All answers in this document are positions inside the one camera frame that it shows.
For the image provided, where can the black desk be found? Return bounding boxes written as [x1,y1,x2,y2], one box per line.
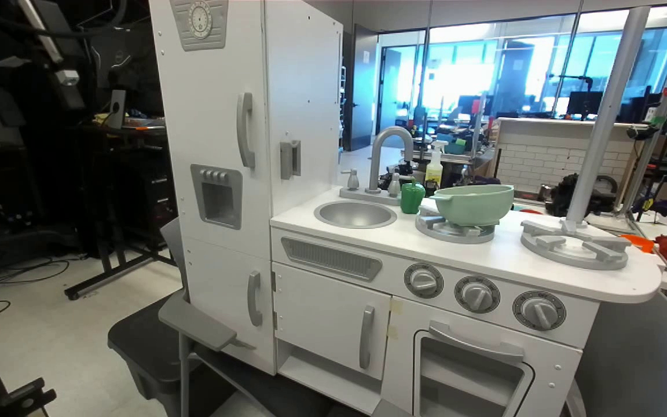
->
[63,114,181,303]

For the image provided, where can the white oven door with window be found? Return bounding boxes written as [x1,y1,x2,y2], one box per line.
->
[383,297,585,417]

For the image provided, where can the grey round fridge emblem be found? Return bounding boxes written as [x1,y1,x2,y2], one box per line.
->
[167,0,233,53]

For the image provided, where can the green toy cup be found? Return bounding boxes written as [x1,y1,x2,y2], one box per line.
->
[399,177,430,218]

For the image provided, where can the grey oven door handle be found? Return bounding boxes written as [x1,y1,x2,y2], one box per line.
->
[427,320,531,367]

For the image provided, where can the grey toy stove burner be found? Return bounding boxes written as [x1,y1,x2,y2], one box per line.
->
[519,218,632,274]

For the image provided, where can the white office counter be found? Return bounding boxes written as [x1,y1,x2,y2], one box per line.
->
[494,114,647,196]

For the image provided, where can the orange plastic tool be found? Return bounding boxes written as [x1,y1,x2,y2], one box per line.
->
[621,232,659,255]

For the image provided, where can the grey short fridge door handle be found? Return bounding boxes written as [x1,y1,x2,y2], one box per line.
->
[245,269,266,328]

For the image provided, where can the grey toy phone cradle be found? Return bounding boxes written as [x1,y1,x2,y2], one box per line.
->
[279,136,303,184]

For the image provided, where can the white sink cabinet door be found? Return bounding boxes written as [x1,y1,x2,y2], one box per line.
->
[272,261,395,382]

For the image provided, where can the white metal pole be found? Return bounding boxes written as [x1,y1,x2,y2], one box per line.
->
[564,0,653,235]

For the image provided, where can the grey ice dispenser box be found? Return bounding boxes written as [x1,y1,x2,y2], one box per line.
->
[189,163,245,232]

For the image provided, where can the white toy kitchen unit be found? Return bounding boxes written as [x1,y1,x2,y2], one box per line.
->
[147,0,665,417]

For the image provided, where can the grey vent panel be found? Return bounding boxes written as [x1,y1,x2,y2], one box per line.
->
[281,235,387,286]

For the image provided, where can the yellow spray bottle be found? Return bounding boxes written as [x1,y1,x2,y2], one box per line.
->
[421,142,447,187]

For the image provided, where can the silver toy faucet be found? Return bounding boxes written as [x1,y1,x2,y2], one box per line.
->
[339,122,417,207]

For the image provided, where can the pale green bowl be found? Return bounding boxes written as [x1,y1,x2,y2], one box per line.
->
[430,181,519,229]

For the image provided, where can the grey cabinet door handle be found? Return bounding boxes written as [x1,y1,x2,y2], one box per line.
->
[358,305,379,374]

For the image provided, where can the white slotted wheel plate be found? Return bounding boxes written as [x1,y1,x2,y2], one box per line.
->
[413,209,499,245]

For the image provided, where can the grey tall fridge door handle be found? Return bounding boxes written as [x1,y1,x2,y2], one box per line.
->
[235,91,261,173]

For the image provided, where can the black backpack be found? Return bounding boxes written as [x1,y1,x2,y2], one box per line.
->
[544,171,623,220]

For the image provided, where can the white tall fridge door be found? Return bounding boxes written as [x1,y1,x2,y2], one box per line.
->
[147,0,274,245]

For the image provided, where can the grey stove knob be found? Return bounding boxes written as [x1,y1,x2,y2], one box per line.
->
[512,287,570,333]
[404,261,447,301]
[453,274,503,316]

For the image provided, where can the white short fridge door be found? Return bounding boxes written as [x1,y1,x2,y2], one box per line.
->
[181,229,279,375]

